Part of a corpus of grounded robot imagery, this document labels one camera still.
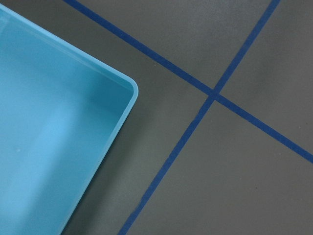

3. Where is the light blue plastic bin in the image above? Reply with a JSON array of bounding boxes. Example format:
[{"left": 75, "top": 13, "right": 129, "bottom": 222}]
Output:
[{"left": 0, "top": 6, "right": 138, "bottom": 235}]

